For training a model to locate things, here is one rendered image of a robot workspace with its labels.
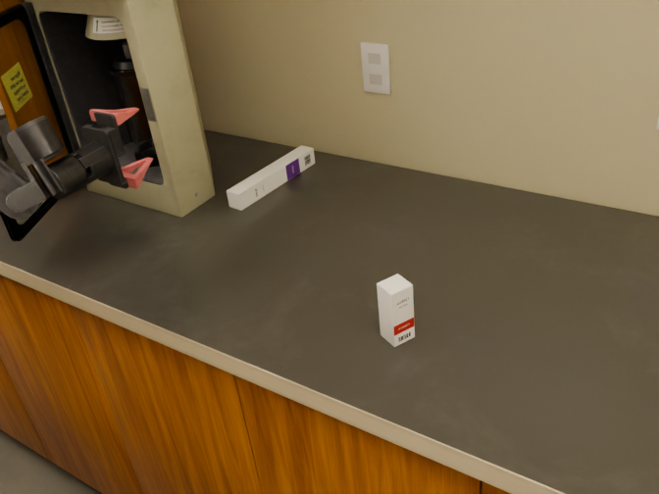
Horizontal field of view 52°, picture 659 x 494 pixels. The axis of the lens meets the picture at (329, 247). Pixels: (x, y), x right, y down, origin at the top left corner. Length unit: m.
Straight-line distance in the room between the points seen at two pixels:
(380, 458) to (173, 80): 0.84
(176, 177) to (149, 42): 0.28
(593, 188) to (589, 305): 0.37
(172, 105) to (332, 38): 0.41
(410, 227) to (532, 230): 0.24
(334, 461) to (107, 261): 0.61
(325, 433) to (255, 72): 1.00
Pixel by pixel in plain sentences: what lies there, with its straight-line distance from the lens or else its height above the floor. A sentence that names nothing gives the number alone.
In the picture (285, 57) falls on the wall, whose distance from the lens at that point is 1.71.
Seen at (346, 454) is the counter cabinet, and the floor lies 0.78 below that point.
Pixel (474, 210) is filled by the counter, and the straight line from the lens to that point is 1.41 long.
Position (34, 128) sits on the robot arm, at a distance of 1.16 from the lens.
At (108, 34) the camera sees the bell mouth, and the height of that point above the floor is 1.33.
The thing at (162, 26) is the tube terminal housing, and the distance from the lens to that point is 1.41.
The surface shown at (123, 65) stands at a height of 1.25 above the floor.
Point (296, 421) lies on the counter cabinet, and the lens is 1.16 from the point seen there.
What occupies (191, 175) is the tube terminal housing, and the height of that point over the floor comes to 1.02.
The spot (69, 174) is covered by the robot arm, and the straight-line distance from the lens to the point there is 1.15.
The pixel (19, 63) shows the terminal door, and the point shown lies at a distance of 1.55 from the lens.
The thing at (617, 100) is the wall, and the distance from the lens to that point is 1.40.
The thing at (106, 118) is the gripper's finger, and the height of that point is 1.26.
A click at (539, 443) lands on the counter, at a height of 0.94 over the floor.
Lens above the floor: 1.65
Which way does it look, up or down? 33 degrees down
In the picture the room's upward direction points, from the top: 7 degrees counter-clockwise
